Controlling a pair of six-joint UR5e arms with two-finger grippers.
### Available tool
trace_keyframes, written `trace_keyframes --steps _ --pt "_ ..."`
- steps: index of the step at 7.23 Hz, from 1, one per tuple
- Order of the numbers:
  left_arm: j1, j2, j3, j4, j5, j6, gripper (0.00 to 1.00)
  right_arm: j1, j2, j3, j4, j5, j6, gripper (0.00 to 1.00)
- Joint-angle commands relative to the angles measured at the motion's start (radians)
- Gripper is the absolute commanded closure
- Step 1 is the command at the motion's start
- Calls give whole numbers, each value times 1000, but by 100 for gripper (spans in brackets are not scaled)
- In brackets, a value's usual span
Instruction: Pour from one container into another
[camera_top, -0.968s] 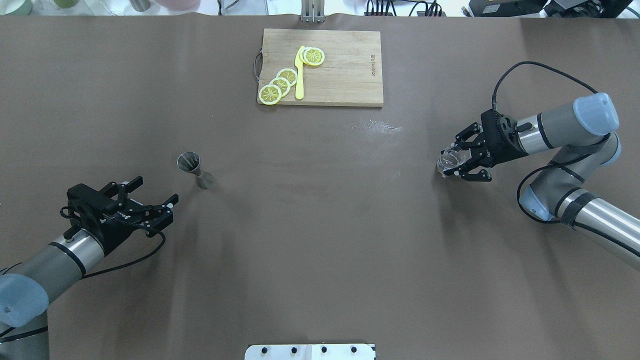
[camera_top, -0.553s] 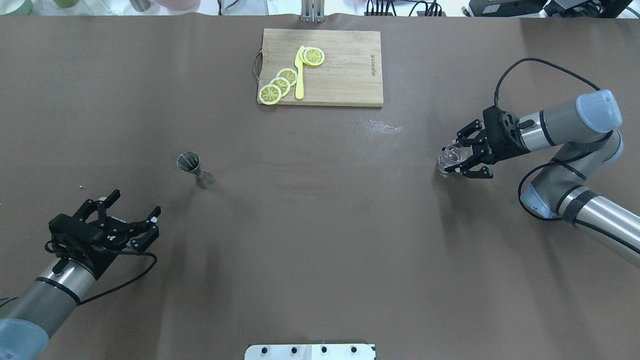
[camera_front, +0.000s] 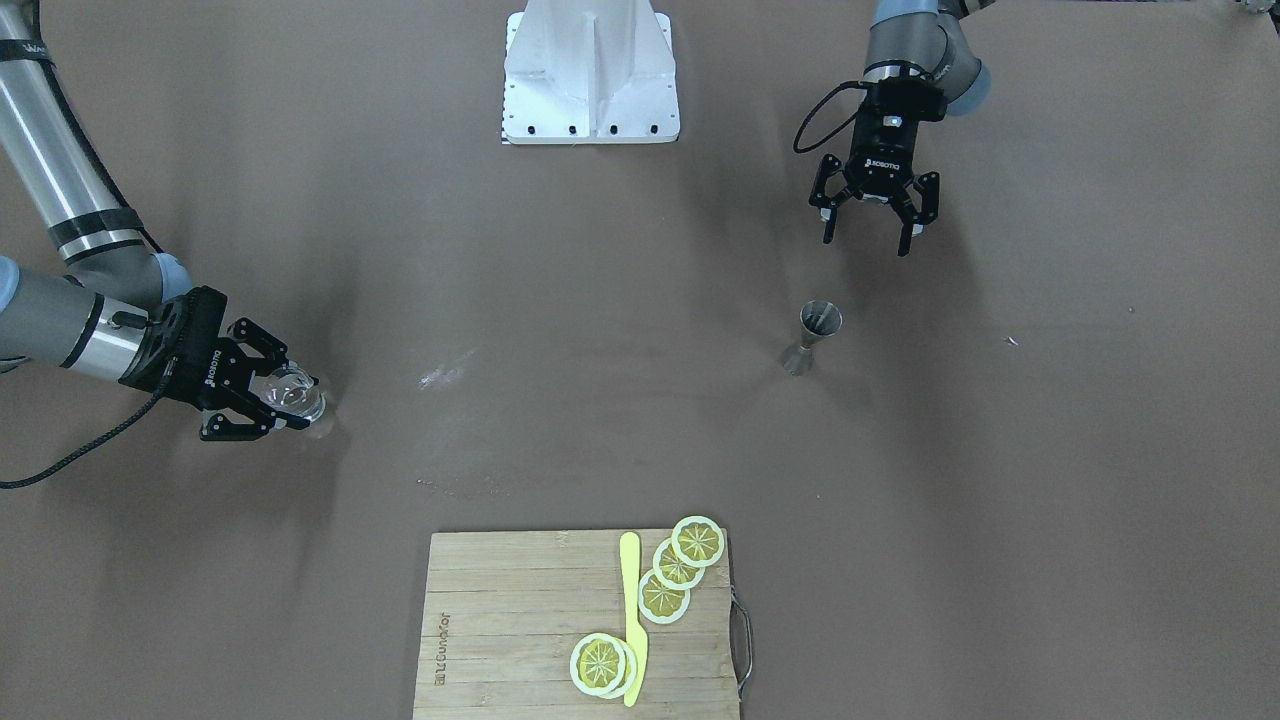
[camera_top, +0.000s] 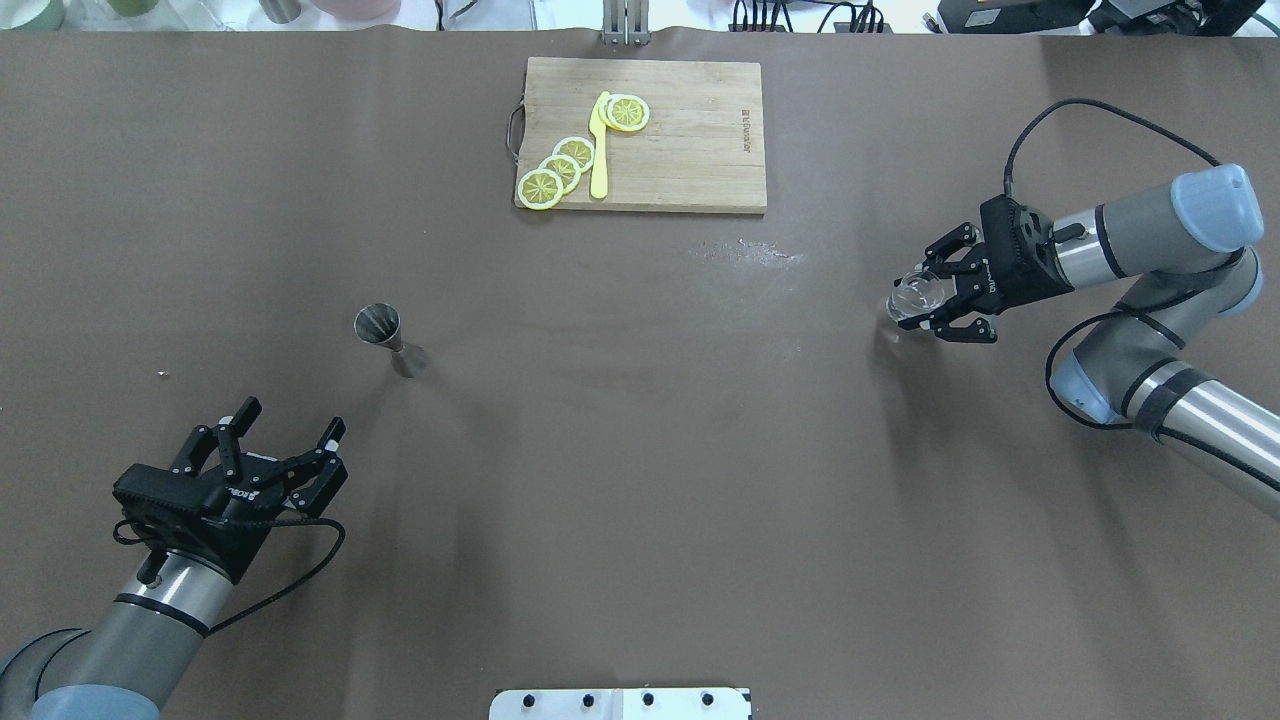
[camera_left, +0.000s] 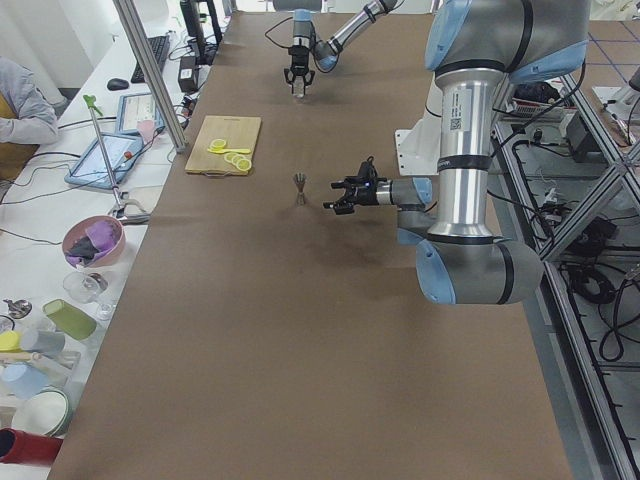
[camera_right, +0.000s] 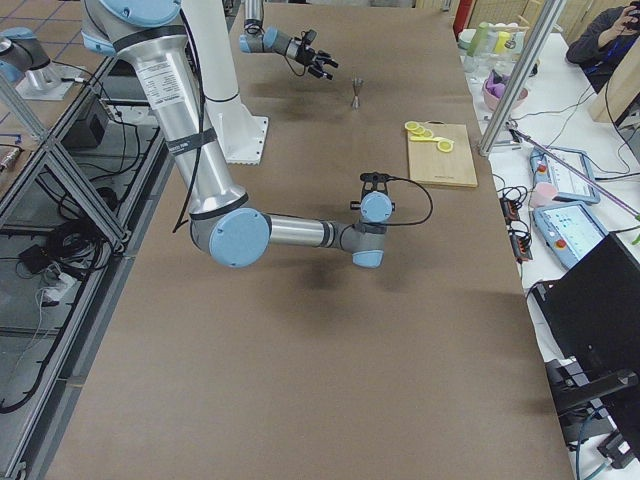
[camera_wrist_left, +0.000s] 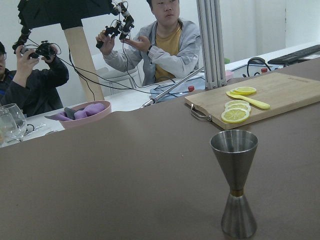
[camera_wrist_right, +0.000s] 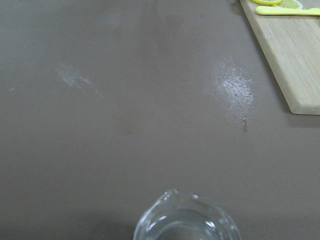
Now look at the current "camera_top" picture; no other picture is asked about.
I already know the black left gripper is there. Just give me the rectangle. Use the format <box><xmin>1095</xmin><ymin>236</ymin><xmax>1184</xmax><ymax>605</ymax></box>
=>
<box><xmin>111</xmin><ymin>396</ymin><xmax>348</xmax><ymax>584</ymax></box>

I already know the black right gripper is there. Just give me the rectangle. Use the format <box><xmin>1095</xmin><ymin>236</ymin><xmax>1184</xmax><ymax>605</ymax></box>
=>
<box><xmin>899</xmin><ymin>195</ymin><xmax>1074</xmax><ymax>345</ymax></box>

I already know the clear glass shaker cup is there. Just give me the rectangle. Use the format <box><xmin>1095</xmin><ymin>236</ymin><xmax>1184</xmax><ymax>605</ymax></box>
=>
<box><xmin>886</xmin><ymin>265</ymin><xmax>954</xmax><ymax>323</ymax></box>

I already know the steel jigger measuring cup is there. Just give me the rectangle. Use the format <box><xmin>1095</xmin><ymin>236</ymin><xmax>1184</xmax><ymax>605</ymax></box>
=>
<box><xmin>353</xmin><ymin>302</ymin><xmax>429</xmax><ymax>378</ymax></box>

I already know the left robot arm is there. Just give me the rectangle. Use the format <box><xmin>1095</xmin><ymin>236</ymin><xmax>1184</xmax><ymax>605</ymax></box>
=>
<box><xmin>3</xmin><ymin>396</ymin><xmax>348</xmax><ymax>719</ymax></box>

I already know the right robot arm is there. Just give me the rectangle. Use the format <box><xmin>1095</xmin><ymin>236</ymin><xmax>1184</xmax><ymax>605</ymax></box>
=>
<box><xmin>886</xmin><ymin>164</ymin><xmax>1279</xmax><ymax>518</ymax></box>

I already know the bamboo cutting board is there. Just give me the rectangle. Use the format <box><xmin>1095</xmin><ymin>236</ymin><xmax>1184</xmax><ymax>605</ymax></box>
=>
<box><xmin>516</xmin><ymin>56</ymin><xmax>768</xmax><ymax>215</ymax></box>

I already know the yellow plastic knife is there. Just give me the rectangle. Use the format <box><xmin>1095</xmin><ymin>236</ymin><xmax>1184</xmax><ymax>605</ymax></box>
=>
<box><xmin>588</xmin><ymin>91</ymin><xmax>611</xmax><ymax>200</ymax></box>

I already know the lemon slice under top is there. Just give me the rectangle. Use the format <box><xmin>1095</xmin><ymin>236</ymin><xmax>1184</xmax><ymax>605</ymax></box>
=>
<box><xmin>595</xmin><ymin>94</ymin><xmax>613</xmax><ymax>129</ymax></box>

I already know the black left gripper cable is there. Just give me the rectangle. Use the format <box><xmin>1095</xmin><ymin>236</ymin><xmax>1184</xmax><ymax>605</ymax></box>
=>
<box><xmin>111</xmin><ymin>515</ymin><xmax>347</xmax><ymax>635</ymax></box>

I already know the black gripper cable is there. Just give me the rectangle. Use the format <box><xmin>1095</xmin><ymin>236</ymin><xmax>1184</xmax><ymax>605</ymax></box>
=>
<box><xmin>111</xmin><ymin>515</ymin><xmax>347</xmax><ymax>635</ymax></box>
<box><xmin>1004</xmin><ymin>97</ymin><xmax>1222</xmax><ymax>201</ymax></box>

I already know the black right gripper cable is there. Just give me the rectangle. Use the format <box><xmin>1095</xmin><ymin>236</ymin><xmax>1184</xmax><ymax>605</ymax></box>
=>
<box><xmin>1004</xmin><ymin>97</ymin><xmax>1222</xmax><ymax>201</ymax></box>

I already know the lemon slice near handle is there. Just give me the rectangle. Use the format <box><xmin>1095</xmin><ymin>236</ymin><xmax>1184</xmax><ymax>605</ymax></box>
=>
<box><xmin>608</xmin><ymin>94</ymin><xmax>652</xmax><ymax>133</ymax></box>

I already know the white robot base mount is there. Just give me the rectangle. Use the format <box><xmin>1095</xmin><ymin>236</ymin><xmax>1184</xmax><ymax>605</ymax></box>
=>
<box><xmin>488</xmin><ymin>687</ymin><xmax>754</xmax><ymax>719</ymax></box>

